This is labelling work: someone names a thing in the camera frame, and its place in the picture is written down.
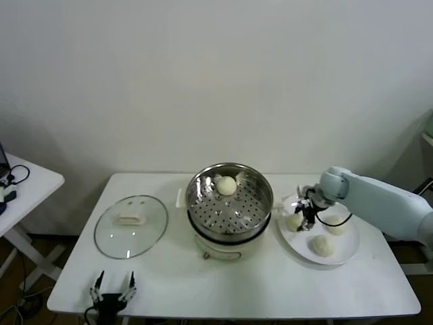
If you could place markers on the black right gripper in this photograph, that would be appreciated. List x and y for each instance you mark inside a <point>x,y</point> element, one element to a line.
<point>309,211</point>

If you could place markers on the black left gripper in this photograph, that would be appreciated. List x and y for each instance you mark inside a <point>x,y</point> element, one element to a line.
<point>110,304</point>

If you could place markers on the white steamed baozi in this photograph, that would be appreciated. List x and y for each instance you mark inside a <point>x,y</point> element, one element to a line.
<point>322,246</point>
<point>291,222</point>
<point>226,185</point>
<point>336,223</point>

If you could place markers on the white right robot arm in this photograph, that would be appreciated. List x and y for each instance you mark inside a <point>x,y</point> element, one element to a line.
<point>382,206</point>

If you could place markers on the stainless steel steamer basket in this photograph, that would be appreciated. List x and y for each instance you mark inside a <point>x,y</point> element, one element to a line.
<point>199,193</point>

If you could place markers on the white round plate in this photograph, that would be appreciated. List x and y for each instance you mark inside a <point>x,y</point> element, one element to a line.
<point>291,243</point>

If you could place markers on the cream electric cooker pot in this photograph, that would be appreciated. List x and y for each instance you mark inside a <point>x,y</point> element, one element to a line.
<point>223,250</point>

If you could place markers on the white side table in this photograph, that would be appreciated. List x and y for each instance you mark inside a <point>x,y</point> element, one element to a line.
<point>34,189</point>

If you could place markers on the white power adapter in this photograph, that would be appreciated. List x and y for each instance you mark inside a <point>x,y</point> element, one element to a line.
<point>5,191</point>

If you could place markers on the white shelf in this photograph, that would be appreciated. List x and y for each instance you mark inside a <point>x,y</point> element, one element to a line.
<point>427,139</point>

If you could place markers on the dark laptop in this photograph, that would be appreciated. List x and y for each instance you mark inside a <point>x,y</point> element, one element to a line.
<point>2,162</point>

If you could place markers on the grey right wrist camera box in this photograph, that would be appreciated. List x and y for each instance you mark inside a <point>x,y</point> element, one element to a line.
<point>306,194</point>

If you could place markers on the white metal rack frame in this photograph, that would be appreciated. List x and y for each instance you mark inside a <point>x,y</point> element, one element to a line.
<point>419,269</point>

